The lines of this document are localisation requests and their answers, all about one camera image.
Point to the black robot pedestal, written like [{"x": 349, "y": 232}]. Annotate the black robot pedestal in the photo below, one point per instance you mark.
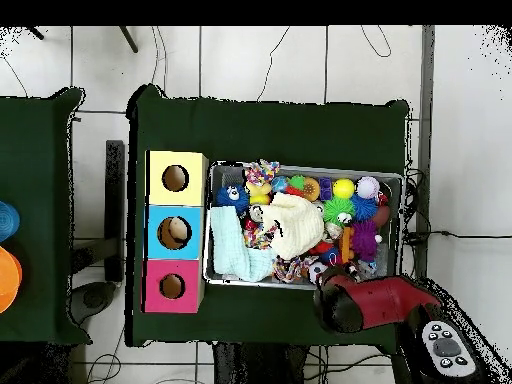
[{"x": 256, "y": 368}]

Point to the purple spiky ball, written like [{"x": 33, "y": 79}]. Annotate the purple spiky ball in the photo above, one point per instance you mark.
[{"x": 364, "y": 240}]

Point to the blue plastic cup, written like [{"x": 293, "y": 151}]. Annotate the blue plastic cup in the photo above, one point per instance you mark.
[{"x": 8, "y": 222}]

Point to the shallow clear mesh bin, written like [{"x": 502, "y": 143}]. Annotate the shallow clear mesh bin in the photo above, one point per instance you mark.
[{"x": 224, "y": 172}]

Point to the burger toy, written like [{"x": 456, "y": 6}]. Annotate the burger toy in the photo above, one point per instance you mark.
[{"x": 310, "y": 190}]

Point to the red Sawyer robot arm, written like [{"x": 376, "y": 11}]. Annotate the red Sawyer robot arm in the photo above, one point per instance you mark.
[{"x": 380, "y": 300}]

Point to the wooden three-hole box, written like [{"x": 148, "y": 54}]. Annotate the wooden three-hole box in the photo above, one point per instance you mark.
[{"x": 176, "y": 200}]

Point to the white baseball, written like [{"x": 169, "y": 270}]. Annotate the white baseball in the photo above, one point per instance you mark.
[{"x": 368, "y": 187}]

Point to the orange plastic bowl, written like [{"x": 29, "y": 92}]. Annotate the orange plastic bowl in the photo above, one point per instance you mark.
[{"x": 8, "y": 280}]

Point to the green covered side table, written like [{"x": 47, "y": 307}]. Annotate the green covered side table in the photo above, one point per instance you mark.
[{"x": 40, "y": 160}]

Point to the light blue muslin cloth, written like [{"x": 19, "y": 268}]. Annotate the light blue muslin cloth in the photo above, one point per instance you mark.
[{"x": 228, "y": 244}]

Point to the dark green table cloth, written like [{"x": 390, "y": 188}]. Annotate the dark green table cloth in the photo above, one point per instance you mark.
[{"x": 260, "y": 132}]

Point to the blue spiky ball with eyes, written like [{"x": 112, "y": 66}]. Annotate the blue spiky ball with eyes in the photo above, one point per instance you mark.
[{"x": 231, "y": 198}]

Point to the yellow smooth ball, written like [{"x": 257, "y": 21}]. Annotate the yellow smooth ball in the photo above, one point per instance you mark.
[{"x": 344, "y": 188}]

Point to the green spiky ball with eyes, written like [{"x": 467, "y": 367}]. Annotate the green spiky ball with eyes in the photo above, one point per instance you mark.
[{"x": 336, "y": 208}]

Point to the cream muslin cloth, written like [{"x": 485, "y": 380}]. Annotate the cream muslin cloth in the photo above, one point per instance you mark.
[{"x": 298, "y": 226}]

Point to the black stand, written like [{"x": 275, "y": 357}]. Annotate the black stand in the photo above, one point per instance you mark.
[{"x": 115, "y": 200}]

